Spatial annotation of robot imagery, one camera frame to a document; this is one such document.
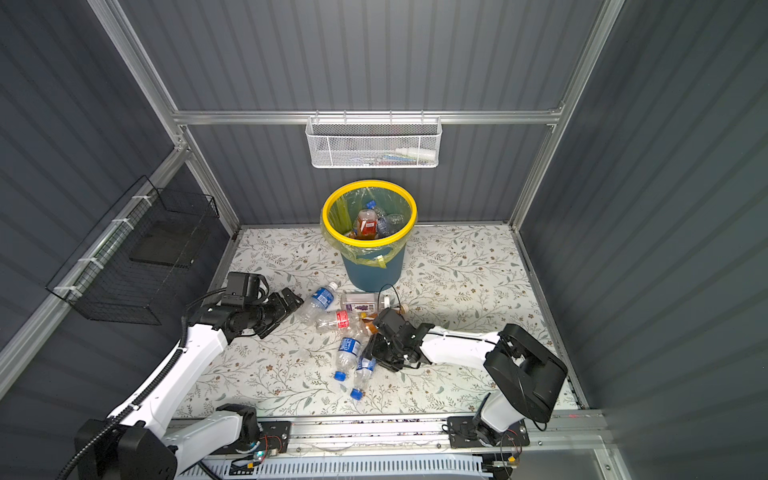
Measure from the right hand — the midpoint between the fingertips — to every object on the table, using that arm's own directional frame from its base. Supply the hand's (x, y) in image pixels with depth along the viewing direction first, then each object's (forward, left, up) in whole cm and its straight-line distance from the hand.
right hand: (369, 360), depth 83 cm
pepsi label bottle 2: (+1, +6, +2) cm, 7 cm away
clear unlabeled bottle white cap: (+36, -8, +19) cm, 42 cm away
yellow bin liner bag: (+39, +9, +23) cm, 46 cm away
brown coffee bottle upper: (+11, -1, +2) cm, 11 cm away
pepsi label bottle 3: (-5, +1, +2) cm, 6 cm away
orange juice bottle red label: (+34, +1, +21) cm, 40 cm away
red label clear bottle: (+13, +6, -2) cm, 14 cm away
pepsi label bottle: (+38, -4, +16) cm, 41 cm away
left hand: (+10, +21, +12) cm, 26 cm away
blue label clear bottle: (+15, +18, +3) cm, 24 cm away
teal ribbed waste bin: (+30, 0, -3) cm, 30 cm away
